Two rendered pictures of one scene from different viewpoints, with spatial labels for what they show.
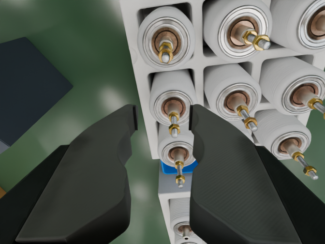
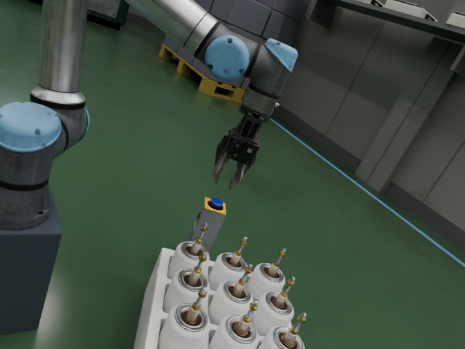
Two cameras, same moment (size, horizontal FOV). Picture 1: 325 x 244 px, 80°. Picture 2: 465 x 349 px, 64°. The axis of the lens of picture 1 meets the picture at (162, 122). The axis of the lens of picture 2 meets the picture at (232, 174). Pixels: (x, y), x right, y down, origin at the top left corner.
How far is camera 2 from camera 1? 96 cm
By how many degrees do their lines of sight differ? 101
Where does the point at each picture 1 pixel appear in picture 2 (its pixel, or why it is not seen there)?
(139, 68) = (161, 278)
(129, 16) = (165, 255)
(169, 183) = not seen: outside the picture
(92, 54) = (86, 310)
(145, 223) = not seen: outside the picture
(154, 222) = not seen: outside the picture
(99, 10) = (113, 288)
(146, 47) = (183, 247)
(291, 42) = (259, 276)
